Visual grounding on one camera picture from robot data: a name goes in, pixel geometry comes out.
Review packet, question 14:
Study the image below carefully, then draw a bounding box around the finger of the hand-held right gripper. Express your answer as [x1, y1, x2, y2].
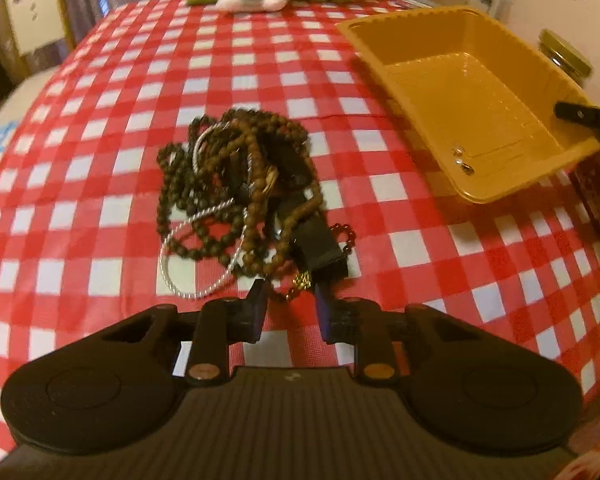
[554, 101, 600, 137]

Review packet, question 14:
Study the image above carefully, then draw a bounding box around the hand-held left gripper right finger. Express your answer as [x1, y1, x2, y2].
[315, 280, 487, 389]

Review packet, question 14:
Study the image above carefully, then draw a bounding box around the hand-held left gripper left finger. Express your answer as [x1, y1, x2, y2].
[98, 279, 267, 387]

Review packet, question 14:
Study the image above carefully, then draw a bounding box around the gold pendant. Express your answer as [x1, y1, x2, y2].
[279, 270, 314, 304]

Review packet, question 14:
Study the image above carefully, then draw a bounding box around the black watch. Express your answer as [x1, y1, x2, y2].
[260, 135, 349, 279]

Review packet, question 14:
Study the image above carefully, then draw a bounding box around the red bead bracelet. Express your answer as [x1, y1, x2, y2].
[330, 222, 357, 257]

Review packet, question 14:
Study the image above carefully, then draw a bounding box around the silver chain necklace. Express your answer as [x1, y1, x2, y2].
[158, 124, 247, 302]

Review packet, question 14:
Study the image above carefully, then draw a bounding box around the yellow plastic tray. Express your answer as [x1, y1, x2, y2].
[336, 6, 600, 205]

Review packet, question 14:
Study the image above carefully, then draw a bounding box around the glass jar with gold lid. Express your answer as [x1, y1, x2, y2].
[537, 29, 594, 89]

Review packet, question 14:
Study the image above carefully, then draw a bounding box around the red checkered tablecloth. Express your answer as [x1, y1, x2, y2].
[0, 0, 600, 463]

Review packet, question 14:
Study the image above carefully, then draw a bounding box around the pink patterned cloth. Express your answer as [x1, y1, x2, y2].
[565, 412, 600, 480]

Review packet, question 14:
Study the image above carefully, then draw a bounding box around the white wooden chair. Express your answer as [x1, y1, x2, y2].
[5, 0, 77, 79]

